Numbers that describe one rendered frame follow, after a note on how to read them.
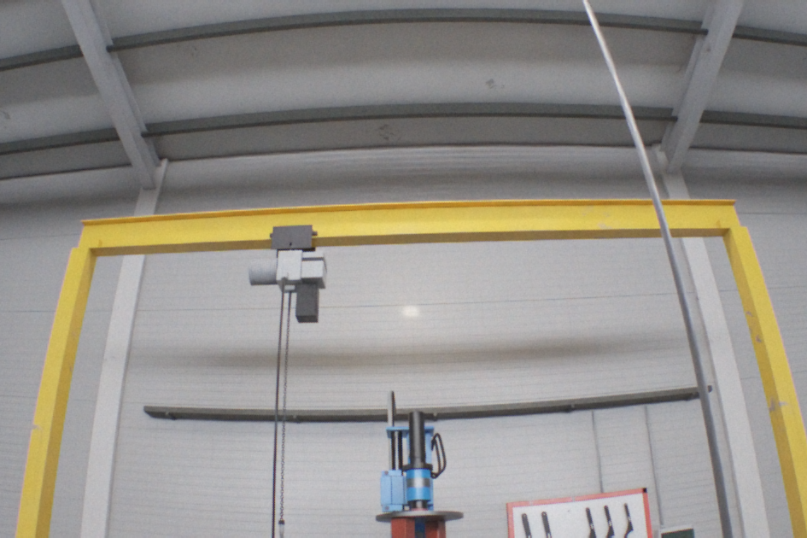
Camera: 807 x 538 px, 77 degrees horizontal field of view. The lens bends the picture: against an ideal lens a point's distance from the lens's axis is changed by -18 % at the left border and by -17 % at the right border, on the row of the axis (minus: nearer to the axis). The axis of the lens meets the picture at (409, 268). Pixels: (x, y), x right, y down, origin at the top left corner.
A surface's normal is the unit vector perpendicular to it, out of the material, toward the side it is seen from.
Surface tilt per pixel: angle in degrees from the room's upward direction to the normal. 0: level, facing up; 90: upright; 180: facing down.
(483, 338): 90
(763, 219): 90
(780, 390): 90
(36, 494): 90
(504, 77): 174
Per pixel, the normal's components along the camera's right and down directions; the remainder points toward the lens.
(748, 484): -0.01, -0.49
